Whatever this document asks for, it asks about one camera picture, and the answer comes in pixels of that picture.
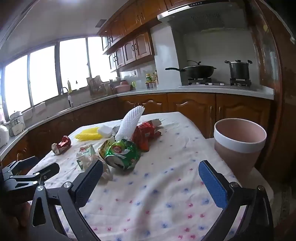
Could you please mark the clear plastic wrapper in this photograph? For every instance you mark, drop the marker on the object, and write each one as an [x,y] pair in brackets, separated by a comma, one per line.
[86,157]

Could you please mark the red snack packet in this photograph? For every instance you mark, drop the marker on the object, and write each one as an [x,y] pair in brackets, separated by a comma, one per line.
[143,136]

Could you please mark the brown wooden door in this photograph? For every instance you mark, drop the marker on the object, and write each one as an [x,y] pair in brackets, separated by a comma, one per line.
[284,92]

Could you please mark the cluttered utensil rack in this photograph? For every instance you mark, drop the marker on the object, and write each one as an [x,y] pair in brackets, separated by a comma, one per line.
[97,87]

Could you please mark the yellow dish soap bottle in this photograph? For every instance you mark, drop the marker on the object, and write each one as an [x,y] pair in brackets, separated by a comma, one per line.
[69,87]

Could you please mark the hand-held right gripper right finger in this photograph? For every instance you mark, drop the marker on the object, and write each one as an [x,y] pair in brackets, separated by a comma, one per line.
[212,183]

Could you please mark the green yellow snack wrapper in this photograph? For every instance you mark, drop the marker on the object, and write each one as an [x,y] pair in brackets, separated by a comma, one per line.
[106,144]

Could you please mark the steel stock pot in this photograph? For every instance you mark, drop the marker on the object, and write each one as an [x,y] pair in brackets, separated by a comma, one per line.
[239,70]

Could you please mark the kitchen window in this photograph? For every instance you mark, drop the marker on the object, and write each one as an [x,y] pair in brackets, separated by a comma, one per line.
[44,74]

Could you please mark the white floral tablecloth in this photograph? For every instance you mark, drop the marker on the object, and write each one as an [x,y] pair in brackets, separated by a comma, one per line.
[150,185]

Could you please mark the white kitchen countertop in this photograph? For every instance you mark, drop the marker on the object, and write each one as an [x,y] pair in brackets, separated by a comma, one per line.
[161,90]

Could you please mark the crushed red drink can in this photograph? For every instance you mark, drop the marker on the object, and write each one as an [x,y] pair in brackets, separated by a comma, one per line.
[62,146]

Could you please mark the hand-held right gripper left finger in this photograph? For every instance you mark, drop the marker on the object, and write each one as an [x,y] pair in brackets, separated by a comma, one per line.
[90,178]

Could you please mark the crushed green drink can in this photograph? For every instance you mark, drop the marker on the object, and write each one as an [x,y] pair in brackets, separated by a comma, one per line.
[122,153]

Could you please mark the sink faucet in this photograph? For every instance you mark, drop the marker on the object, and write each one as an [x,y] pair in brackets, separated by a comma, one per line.
[69,97]

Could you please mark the yellow foam fruit net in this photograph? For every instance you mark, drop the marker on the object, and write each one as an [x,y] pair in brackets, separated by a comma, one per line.
[89,135]

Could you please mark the steel range hood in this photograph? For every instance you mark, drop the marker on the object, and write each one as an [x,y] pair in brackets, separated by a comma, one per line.
[196,18]

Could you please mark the ceiling vent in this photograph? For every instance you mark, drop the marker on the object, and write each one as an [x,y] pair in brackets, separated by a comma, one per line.
[100,23]

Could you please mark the white rice cooker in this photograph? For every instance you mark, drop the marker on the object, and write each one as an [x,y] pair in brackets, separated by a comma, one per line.
[3,138]

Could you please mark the gas stove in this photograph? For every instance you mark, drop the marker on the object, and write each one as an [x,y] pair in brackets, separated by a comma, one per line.
[215,85]

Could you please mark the wall socket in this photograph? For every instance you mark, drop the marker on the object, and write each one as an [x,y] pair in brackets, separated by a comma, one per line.
[133,74]

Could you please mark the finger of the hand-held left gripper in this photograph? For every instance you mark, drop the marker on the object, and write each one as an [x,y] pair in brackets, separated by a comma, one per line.
[46,171]
[23,162]

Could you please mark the black wok with lid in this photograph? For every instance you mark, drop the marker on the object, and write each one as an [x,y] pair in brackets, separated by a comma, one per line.
[198,71]

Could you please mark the pink bin with white rim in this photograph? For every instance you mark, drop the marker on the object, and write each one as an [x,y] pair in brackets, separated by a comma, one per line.
[233,160]

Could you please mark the wooden base cabinets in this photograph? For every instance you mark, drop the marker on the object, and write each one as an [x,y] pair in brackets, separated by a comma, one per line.
[189,104]

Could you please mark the wooden wall cabinets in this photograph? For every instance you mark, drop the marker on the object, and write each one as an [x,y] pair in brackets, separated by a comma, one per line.
[129,18]

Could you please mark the white foam fruit net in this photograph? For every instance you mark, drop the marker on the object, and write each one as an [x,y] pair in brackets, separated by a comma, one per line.
[128,125]

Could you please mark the yellow capped condiment bottle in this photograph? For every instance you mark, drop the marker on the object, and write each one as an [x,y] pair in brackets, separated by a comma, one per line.
[148,81]
[154,80]

